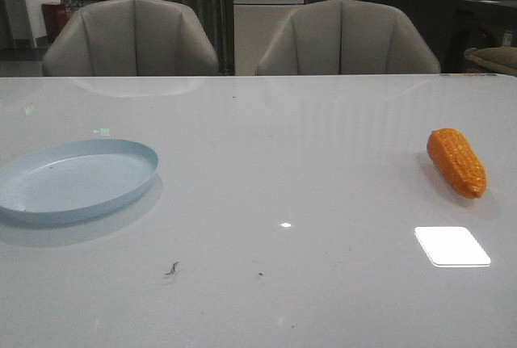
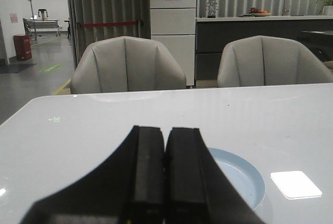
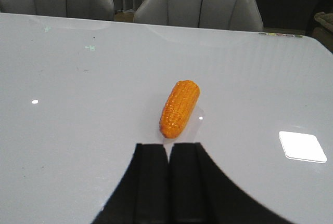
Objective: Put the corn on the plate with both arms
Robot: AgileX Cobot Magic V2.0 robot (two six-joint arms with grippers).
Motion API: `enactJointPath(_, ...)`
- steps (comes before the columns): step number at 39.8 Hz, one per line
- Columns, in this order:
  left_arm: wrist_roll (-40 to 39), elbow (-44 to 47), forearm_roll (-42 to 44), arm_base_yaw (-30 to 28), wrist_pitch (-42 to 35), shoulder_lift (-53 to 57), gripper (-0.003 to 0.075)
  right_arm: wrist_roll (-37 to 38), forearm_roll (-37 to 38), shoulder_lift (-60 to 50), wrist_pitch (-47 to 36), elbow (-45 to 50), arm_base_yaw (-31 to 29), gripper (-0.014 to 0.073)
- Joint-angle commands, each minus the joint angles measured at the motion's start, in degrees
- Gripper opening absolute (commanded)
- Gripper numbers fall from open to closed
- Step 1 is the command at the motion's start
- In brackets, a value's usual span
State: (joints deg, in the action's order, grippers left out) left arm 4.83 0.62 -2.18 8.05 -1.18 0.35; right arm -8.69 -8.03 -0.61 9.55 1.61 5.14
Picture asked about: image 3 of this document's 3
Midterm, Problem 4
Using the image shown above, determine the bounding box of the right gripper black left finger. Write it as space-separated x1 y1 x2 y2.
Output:
93 143 169 223

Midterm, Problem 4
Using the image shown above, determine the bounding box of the orange toy corn cob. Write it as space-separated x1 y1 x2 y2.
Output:
159 80 200 139

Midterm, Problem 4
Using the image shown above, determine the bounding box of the beige cushion at right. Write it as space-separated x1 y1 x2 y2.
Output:
314 12 333 33

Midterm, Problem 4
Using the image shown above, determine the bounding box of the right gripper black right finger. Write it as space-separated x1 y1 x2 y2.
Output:
169 143 288 223

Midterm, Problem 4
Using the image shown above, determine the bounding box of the right grey upholstered chair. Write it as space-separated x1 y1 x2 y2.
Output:
133 0 263 32

